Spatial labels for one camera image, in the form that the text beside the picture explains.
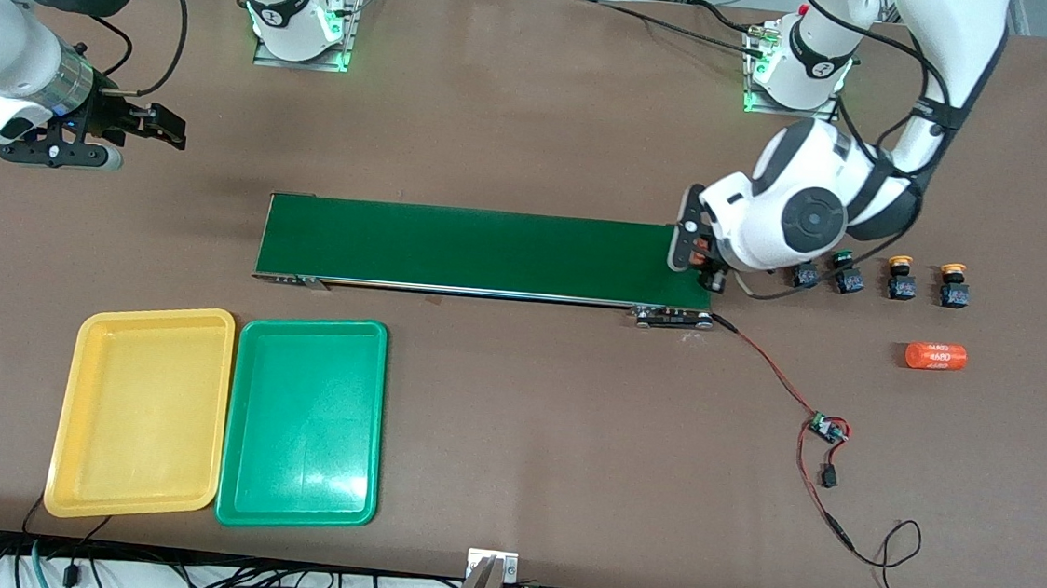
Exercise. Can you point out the green push button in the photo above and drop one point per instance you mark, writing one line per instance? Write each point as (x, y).
(805, 277)
(847, 280)

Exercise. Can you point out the green conveyor belt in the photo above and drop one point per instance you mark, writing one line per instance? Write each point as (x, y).
(490, 249)

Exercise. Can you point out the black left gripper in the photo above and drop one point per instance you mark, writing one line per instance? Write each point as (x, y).
(710, 273)

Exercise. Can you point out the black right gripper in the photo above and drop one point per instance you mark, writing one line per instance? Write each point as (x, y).
(114, 112)

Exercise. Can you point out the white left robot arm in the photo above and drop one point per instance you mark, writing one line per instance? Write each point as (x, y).
(946, 28)

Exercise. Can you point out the yellow push button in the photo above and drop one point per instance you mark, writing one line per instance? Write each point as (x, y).
(900, 286)
(953, 294)

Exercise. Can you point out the small green circuit board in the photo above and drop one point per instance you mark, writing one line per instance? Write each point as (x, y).
(823, 427)

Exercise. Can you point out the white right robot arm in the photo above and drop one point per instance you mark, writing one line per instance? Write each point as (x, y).
(2, 29)

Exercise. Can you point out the orange cylinder battery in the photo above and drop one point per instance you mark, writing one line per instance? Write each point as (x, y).
(701, 249)
(935, 355)

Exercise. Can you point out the green plastic tray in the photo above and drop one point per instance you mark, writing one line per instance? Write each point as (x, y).
(303, 426)

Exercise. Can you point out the yellow plastic tray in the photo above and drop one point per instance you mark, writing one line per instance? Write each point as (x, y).
(140, 413)

